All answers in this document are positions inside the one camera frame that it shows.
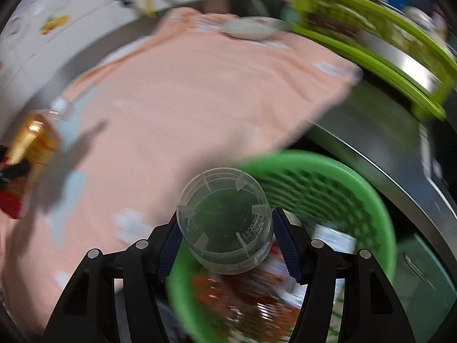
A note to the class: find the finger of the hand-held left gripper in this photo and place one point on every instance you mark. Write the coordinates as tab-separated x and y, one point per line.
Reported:
16	169

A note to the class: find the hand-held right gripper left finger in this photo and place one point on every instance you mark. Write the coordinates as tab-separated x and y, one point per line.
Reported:
171	246

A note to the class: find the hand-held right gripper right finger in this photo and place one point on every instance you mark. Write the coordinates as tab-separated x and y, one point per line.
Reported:
287	246

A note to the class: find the gold label plastic bottle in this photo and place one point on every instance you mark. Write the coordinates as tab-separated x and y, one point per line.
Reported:
35	139

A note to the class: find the clear plastic cup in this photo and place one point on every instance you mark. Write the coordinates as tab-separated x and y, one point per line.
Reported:
225	221

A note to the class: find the green perforated plastic basket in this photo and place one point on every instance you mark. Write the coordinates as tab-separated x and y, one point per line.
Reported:
321	164

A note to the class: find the red snack wrapper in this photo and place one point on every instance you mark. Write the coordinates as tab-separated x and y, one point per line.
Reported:
250	293

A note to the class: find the green cabinet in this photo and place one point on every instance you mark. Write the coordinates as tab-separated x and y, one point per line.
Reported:
428	275

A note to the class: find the peach towel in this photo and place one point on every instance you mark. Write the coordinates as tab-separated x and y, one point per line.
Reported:
178	96

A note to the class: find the green dish rack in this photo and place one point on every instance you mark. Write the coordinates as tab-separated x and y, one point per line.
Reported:
392	78

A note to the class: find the steel cleaver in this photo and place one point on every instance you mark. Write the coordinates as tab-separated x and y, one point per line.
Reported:
403	60

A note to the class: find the white floral plate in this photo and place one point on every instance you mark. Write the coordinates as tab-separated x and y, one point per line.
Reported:
250	28

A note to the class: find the fruit wall sticker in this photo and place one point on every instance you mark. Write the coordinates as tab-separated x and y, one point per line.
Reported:
53	24

